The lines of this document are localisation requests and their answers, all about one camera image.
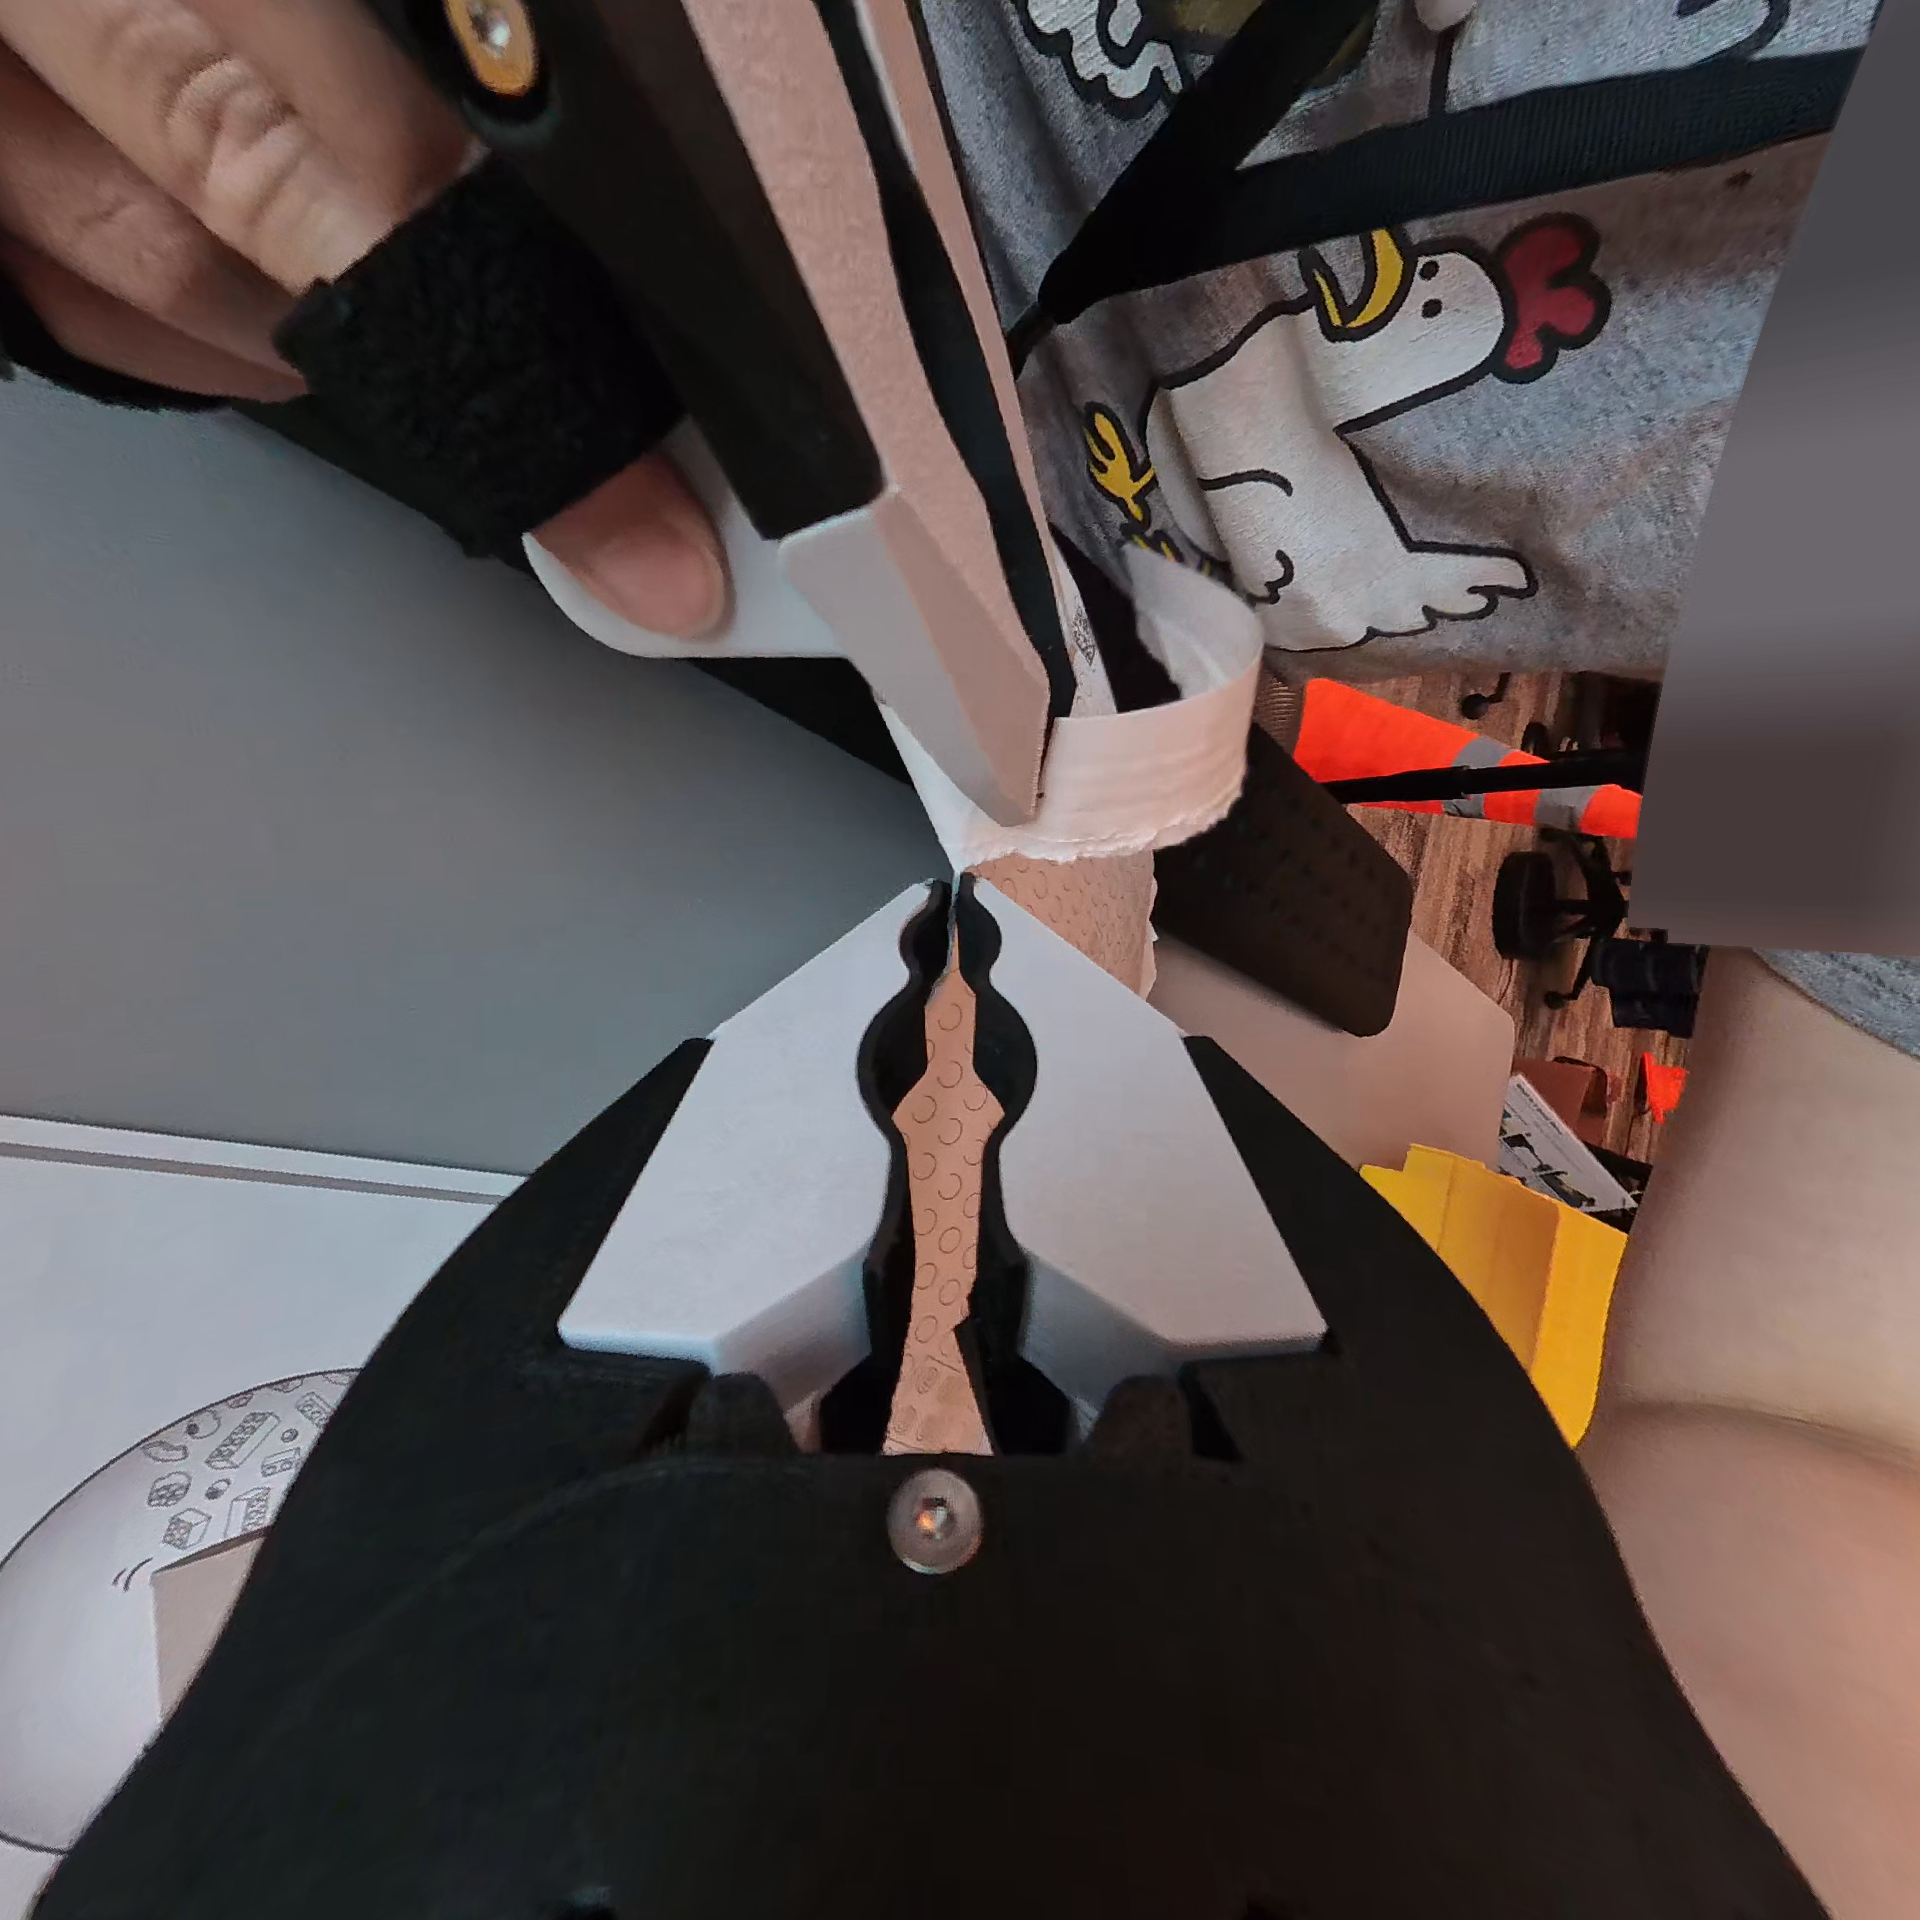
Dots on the yellow plastic bin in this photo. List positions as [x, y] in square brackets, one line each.
[1516, 1260]

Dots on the white paper bag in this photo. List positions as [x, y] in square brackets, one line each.
[1140, 764]

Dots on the black office chair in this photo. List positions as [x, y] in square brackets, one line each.
[1560, 901]

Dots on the orange traffic cone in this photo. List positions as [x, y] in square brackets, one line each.
[1410, 743]

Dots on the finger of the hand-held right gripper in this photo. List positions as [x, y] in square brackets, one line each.
[916, 90]
[901, 451]

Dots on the person's left forearm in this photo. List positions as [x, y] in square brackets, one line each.
[1770, 1349]

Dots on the person's right hand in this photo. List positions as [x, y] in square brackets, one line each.
[180, 149]

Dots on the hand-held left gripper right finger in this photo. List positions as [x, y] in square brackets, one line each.
[1171, 1202]

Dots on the person in grey shirt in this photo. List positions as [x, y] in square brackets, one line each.
[1348, 495]

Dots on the cardboard box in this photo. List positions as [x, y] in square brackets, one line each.
[1568, 1156]

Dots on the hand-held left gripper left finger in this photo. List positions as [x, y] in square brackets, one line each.
[721, 1202]

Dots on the grey desk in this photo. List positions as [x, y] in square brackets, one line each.
[375, 780]

